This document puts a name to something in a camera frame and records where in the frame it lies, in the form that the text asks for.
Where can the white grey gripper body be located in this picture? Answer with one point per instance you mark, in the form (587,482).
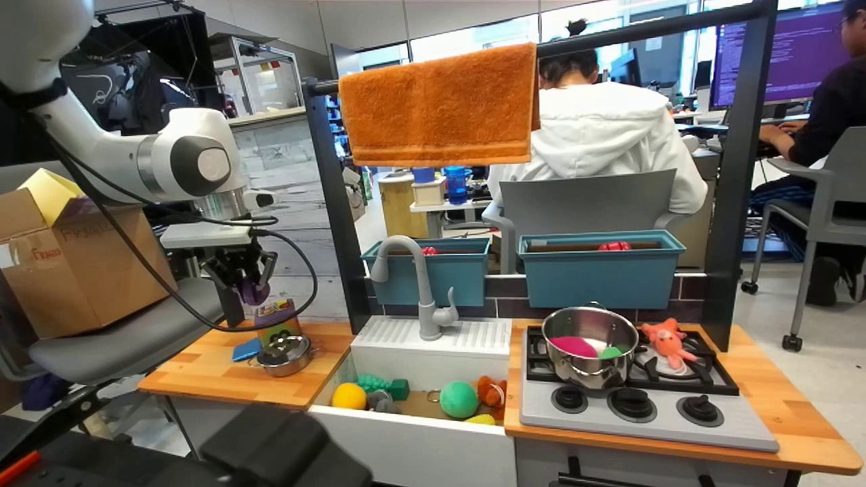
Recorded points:
(204,236)

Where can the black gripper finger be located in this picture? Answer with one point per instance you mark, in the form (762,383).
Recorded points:
(229,299)
(267,271)

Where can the purple plush toy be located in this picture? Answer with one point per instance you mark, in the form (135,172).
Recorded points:
(254,291)

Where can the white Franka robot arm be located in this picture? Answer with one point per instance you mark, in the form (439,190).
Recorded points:
(109,163)

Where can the wooden toy kitchen counter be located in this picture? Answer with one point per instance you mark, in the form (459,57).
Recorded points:
(227,379)

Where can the yellow ball toy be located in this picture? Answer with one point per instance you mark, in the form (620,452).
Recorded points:
(350,395)

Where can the grey toy faucet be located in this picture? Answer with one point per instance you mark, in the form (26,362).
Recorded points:
(424,287)

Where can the green plush toy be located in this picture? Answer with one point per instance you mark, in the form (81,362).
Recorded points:
(384,386)

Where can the white toy sink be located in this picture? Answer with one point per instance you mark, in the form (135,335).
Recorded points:
(408,447)

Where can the green ball toy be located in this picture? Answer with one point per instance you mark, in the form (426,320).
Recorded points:
(459,398)

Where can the small yellow toy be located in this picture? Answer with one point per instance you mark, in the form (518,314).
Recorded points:
(482,420)

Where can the pink toy in pot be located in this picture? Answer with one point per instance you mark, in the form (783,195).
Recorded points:
(574,348)

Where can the green toy in pot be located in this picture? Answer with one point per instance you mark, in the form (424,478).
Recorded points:
(614,354)

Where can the orange lobster toy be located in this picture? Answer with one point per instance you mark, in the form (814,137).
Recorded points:
(670,341)

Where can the grey toy stove top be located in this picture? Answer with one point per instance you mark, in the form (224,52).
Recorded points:
(650,423)

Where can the blue snack box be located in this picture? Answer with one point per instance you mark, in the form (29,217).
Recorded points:
(274,313)

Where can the blue cloth piece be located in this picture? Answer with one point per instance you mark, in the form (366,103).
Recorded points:
(246,349)

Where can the small silver metal bowl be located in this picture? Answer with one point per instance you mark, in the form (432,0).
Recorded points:
(286,354)

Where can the grey wood pattern panel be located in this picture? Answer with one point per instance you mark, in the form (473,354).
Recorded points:
(271,163)

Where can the grey padded seat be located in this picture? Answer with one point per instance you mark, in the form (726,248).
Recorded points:
(117,340)

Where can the cardboard box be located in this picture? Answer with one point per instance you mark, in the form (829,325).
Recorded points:
(72,260)

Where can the yellow container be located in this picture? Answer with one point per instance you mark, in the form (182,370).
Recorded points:
(401,206)

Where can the black bulky object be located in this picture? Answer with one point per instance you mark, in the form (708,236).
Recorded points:
(279,450)

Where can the background storage shelf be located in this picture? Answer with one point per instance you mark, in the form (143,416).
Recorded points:
(262,86)

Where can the white cup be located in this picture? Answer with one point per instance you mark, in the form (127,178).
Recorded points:
(430,190)

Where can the narrow teal plastic bin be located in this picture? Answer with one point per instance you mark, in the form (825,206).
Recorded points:
(462,271)

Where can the blue bottle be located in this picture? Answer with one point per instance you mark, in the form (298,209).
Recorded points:
(459,182)

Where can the orange towel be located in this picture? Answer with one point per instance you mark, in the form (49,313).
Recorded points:
(438,103)

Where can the teal storage bin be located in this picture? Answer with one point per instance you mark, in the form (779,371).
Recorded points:
(587,205)

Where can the wide teal plastic bin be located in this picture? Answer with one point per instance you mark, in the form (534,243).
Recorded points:
(600,274)

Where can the silver metal pot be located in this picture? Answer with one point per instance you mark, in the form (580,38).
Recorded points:
(587,370)

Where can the red item in bin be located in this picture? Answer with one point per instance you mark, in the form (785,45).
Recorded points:
(615,245)

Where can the person in white hoodie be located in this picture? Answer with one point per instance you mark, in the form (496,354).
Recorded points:
(600,137)

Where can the grey chair on castors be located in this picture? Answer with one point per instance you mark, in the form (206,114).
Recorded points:
(829,217)

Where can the purple screen monitor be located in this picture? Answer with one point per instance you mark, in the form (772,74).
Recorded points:
(795,55)

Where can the person in dark clothing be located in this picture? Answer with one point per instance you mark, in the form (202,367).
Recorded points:
(829,109)

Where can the black metal frame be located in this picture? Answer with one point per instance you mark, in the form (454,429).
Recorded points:
(741,179)

